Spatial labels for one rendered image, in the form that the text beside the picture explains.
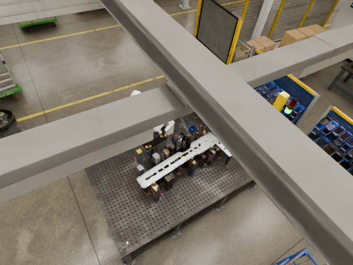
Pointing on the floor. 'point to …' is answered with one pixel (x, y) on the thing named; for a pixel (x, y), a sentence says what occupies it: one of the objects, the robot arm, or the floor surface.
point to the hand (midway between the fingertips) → (163, 133)
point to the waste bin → (8, 123)
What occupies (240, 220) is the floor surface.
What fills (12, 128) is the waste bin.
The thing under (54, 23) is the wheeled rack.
